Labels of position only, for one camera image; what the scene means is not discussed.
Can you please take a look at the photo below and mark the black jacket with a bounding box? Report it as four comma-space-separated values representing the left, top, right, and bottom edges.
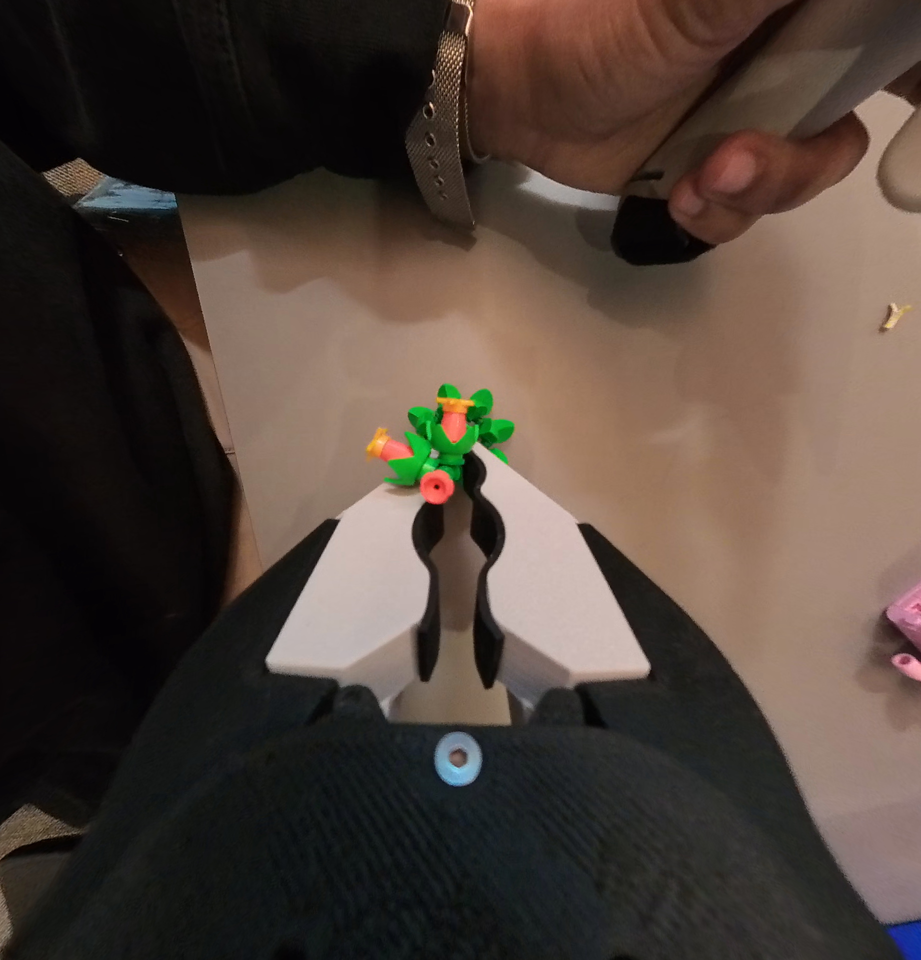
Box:
0, 127, 240, 834

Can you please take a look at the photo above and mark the green leafy plant piece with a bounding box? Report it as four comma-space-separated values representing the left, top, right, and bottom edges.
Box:
406, 382, 516, 468

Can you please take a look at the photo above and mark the grey mesh watch band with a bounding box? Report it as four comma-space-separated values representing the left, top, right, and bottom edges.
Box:
404, 0, 478, 230

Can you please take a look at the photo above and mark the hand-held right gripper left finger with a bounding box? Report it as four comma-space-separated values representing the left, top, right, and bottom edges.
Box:
265, 480, 441, 714

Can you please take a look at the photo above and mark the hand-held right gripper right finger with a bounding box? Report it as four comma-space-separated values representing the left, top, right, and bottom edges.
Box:
460, 442, 652, 714

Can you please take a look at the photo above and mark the person's left hand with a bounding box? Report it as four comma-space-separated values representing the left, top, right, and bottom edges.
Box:
468, 0, 872, 245

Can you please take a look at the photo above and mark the person's left forearm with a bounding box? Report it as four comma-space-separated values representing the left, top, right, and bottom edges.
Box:
0, 0, 462, 198

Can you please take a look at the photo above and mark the green flower stem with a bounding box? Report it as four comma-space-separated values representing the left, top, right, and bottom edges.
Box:
365, 401, 480, 505

